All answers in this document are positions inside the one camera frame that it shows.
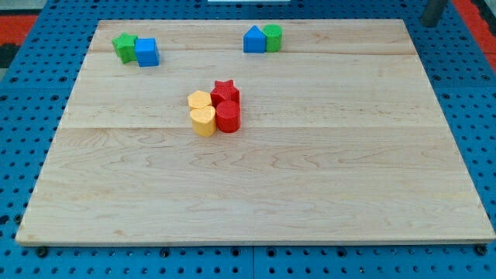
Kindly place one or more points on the red star block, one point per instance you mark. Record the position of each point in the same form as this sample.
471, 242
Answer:
224, 91

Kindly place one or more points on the green cylinder block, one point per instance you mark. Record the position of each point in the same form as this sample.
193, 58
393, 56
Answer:
273, 34

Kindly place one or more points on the blue house-shaped block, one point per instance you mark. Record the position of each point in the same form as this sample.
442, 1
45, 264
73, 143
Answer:
254, 41

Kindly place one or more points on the red cylinder block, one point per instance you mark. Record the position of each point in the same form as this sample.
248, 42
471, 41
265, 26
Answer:
228, 116

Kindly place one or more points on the yellow heart block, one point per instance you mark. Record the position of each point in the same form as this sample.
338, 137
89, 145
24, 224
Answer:
203, 121

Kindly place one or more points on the yellow pentagon block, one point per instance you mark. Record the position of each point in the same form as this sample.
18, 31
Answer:
199, 100

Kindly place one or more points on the blue cube block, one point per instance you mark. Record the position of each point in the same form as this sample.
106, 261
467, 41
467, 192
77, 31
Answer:
147, 53

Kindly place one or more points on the green star block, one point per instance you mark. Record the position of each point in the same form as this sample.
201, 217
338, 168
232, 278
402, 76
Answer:
124, 47

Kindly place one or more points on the wooden board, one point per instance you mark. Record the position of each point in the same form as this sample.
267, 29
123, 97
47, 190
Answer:
342, 142

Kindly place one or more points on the grey metal pole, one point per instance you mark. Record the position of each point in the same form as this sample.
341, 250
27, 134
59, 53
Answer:
432, 13

